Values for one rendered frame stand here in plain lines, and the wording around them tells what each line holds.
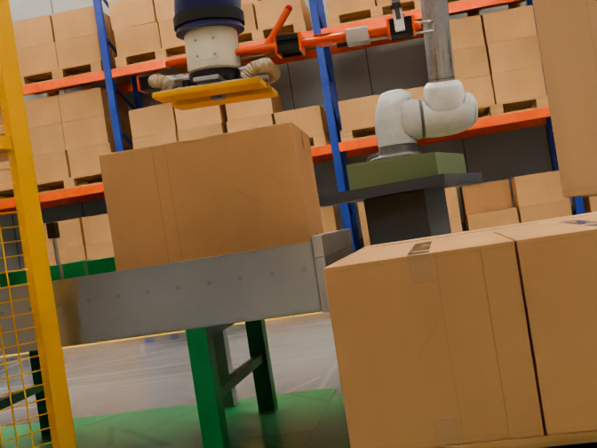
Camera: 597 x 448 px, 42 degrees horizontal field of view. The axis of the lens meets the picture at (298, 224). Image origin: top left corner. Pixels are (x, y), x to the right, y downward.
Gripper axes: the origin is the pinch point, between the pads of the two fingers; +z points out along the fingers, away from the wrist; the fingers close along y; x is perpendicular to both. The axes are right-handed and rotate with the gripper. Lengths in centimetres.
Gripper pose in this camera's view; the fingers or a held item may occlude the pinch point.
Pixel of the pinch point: (399, 26)
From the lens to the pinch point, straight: 250.4
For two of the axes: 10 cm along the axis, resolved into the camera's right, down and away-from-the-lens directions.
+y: -1.7, 0.2, -9.8
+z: 1.5, 9.9, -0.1
